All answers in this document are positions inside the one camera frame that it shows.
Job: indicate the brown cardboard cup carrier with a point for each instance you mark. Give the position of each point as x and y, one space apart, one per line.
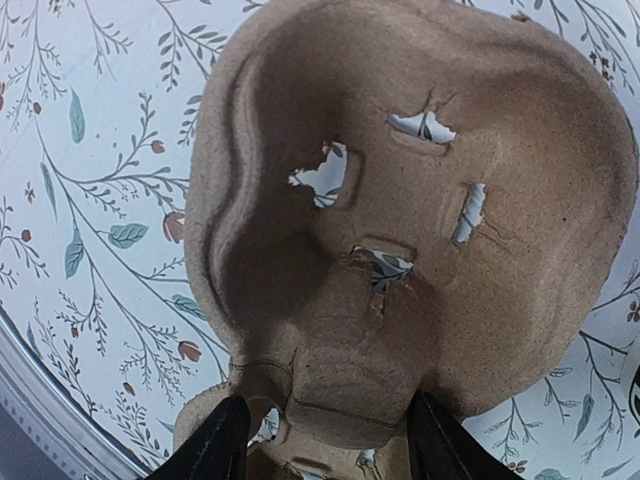
389 197

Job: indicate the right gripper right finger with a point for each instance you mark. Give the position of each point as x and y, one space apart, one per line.
439 447

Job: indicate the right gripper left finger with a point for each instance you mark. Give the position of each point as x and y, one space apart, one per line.
217 450

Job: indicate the floral table mat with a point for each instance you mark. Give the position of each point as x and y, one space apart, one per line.
98 112

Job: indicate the aluminium front rail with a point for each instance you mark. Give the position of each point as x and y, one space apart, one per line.
53 421

